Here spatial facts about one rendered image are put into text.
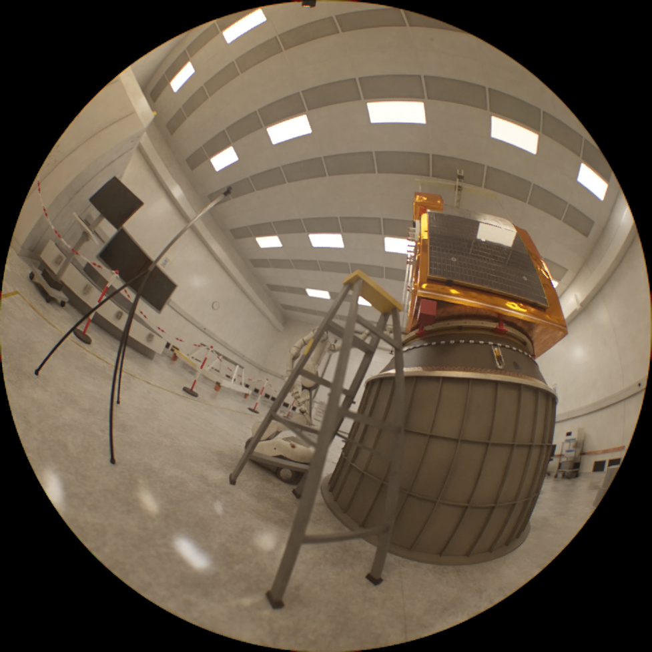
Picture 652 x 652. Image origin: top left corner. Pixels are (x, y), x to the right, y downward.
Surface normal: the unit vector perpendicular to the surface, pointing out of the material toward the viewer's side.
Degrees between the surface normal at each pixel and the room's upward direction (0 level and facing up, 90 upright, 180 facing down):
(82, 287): 90
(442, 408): 90
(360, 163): 180
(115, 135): 90
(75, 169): 90
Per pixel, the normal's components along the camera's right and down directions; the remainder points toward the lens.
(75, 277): 0.90, 0.20
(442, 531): -0.45, -0.53
